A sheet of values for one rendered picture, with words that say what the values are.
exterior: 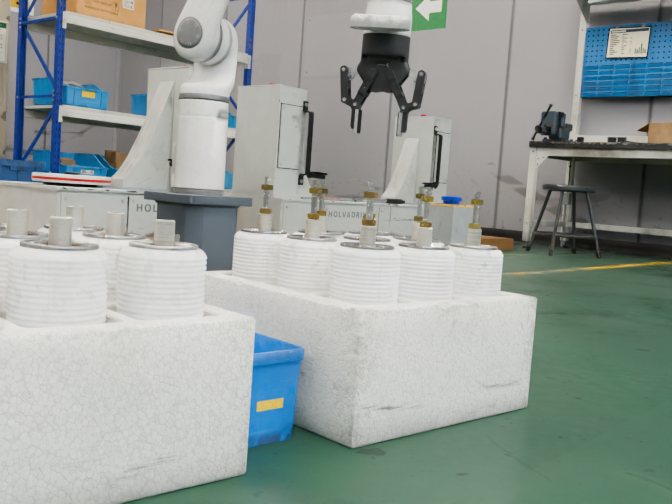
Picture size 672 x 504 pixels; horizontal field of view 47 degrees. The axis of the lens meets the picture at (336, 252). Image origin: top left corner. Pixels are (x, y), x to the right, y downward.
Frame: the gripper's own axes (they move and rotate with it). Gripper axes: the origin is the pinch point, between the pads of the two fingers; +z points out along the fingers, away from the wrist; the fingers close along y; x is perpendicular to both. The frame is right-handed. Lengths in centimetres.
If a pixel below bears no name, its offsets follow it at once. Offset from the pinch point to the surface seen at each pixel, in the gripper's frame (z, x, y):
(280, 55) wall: -84, -679, 240
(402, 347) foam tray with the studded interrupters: 29.2, 23.8, -10.4
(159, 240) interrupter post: 15, 46, 14
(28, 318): 22, 60, 21
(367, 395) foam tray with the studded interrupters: 34.8, 29.0, -7.2
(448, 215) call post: 14.6, -21.4, -10.6
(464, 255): 18.5, 4.4, -16.0
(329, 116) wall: -24, -641, 172
